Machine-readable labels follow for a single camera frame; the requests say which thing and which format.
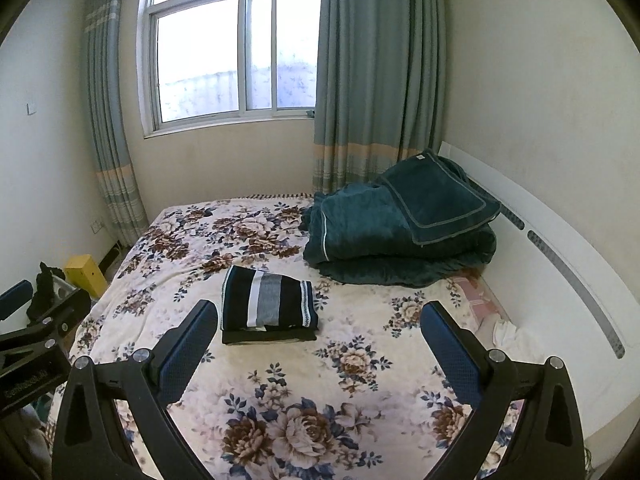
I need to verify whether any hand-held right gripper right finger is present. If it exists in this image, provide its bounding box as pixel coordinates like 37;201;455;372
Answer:
420;301;586;480

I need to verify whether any pink bed sheet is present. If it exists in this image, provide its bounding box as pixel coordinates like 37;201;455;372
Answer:
450;270;506;336

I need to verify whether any white headboard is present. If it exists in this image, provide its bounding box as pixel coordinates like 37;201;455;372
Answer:
437;141;640;441

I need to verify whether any striped knit sweater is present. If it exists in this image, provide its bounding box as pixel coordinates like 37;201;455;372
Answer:
221;266;320;332

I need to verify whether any yellow box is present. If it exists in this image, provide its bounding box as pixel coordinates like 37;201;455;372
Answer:
64;254;107;298

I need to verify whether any narrow grey-green curtain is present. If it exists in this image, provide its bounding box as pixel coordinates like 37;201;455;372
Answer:
82;0;150;248

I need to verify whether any teal quilt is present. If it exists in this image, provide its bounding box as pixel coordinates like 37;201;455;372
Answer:
300;180;498;288

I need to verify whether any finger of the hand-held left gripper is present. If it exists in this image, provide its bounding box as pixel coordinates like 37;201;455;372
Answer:
0;280;35;322
0;290;92;361

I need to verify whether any white frame window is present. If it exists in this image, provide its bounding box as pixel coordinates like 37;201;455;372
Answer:
140;0;323;138

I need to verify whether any white crumpled cloth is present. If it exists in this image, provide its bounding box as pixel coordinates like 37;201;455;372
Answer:
492;320;546;361

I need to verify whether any black clothes pile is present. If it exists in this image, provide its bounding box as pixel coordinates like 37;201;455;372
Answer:
27;261;66;321

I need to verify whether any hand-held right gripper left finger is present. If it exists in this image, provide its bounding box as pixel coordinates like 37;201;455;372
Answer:
52;300;220;480

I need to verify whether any wide grey-green curtain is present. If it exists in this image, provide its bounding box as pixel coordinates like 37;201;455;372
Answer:
312;0;447;196

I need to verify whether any floral blanket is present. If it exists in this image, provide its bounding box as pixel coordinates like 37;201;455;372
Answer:
47;192;521;480

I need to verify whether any folded dark grey garment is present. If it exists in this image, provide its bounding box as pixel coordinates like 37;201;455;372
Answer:
222;327;318;345

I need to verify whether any teal pillow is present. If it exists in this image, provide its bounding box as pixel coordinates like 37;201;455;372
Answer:
382;149;502;247

